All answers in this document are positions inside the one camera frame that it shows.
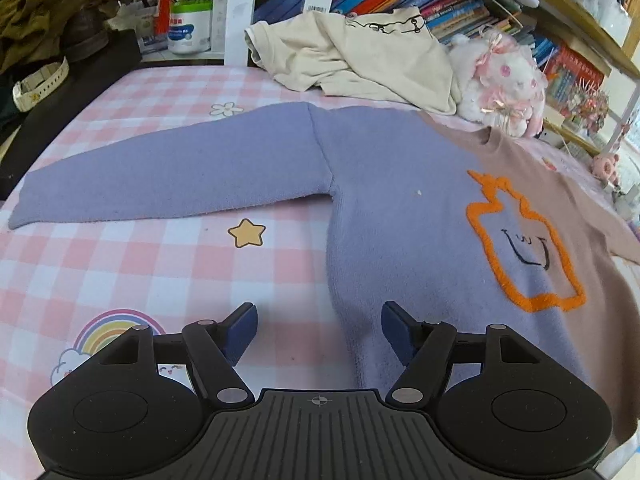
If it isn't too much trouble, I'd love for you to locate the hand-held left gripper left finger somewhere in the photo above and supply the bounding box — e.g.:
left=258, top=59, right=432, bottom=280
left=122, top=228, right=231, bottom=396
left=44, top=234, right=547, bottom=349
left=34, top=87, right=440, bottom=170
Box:
left=99, top=302, right=259, bottom=407

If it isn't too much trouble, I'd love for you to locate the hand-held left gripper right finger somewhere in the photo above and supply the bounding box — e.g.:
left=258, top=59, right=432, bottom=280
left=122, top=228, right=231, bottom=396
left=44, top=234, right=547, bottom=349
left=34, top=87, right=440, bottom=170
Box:
left=381, top=301, right=543, bottom=406

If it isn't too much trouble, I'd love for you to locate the purple and brown sweater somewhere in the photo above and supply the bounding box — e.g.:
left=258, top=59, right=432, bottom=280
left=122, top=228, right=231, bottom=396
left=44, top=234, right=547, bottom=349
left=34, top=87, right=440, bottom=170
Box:
left=9, top=101, right=640, bottom=463

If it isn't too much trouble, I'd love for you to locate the pink checked bed sheet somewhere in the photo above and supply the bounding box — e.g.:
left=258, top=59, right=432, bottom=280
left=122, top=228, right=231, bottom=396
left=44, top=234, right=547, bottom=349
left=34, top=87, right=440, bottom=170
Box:
left=0, top=62, right=640, bottom=480

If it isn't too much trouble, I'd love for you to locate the small pink toy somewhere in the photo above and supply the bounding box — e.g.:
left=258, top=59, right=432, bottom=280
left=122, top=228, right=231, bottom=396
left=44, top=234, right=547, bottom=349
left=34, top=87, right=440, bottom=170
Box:
left=591, top=152, right=620, bottom=182

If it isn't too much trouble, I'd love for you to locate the white and pink plush toy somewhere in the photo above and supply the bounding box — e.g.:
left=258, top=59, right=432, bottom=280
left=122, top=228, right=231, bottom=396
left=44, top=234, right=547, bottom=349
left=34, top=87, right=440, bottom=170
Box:
left=447, top=30, right=548, bottom=139

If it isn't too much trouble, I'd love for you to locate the cream t-shirt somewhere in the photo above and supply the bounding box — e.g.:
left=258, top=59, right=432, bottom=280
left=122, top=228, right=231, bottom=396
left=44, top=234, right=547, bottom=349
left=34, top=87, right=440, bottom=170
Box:
left=244, top=6, right=463, bottom=115

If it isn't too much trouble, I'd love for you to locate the black bag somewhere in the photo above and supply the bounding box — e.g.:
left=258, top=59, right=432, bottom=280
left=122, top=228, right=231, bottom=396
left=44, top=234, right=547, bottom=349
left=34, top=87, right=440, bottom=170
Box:
left=0, top=30, right=143, bottom=201

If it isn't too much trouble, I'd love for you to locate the white tub with green lid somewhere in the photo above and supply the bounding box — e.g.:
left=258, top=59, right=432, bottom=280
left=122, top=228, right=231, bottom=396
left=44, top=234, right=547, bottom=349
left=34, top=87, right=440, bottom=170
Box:
left=167, top=0, right=213, bottom=56

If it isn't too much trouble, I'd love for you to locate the row of thin shelf books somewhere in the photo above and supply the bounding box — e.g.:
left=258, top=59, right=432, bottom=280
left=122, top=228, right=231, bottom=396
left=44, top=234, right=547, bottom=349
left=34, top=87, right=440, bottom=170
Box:
left=520, top=30, right=613, bottom=111

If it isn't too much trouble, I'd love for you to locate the white wristwatch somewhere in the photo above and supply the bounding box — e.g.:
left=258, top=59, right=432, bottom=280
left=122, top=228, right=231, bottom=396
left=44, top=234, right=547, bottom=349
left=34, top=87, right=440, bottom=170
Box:
left=12, top=57, right=69, bottom=111

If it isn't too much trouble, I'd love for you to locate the wooden bookshelf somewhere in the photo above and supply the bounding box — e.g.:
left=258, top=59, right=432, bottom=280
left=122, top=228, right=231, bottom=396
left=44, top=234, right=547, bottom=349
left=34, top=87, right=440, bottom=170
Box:
left=425, top=0, right=640, bottom=157

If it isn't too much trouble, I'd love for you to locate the olive green garment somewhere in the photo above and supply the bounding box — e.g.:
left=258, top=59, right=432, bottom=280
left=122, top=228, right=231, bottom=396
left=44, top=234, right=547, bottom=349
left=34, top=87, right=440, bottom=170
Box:
left=0, top=0, right=131, bottom=73

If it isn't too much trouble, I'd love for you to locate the white shelf frame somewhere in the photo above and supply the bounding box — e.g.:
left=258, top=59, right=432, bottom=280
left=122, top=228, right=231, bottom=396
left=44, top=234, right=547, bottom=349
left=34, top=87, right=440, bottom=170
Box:
left=222, top=0, right=262, bottom=67

